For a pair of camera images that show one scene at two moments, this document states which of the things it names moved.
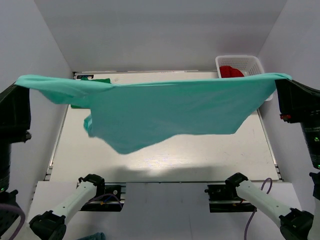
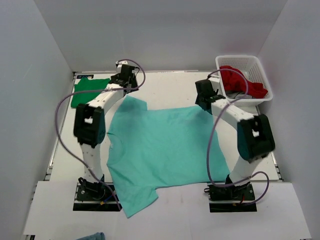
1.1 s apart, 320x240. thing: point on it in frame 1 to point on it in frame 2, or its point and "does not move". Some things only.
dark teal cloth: x=98 y=236 does not move
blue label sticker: x=80 y=76 does not move
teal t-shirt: x=125 y=115 to x=149 y=150
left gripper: x=15 y=112 to x=134 y=82
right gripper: x=296 y=100 to x=197 y=100
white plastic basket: x=248 y=65 does not move
